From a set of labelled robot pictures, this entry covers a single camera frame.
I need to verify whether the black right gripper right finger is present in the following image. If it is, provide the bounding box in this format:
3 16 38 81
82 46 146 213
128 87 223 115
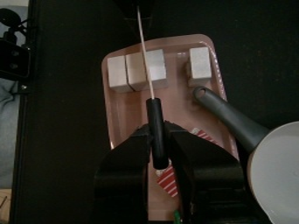
163 120 258 224

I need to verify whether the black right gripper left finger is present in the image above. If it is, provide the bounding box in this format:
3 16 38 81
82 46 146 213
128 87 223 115
90 123 154 224

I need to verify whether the toy knife with black handle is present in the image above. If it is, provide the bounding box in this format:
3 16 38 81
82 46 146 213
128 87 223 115
135 5 171 171

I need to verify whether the red white striped toy piece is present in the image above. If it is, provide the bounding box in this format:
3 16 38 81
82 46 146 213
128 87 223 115
155 128 218 199

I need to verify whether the green toy piece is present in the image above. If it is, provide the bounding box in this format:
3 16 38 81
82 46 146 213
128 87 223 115
172 210 183 224

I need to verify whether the white sushi rice block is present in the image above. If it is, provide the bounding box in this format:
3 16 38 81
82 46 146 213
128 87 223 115
144 48 170 90
186 46 214 88
126 52 151 92
107 55 135 94

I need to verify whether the grey toy pan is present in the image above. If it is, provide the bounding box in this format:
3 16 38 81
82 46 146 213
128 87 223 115
193 85 299 224

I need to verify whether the pink plastic tray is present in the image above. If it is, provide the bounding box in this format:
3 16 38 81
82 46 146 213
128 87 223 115
100 33 241 222

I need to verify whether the black clamp mount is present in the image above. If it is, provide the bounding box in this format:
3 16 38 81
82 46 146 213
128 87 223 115
0 8 34 95

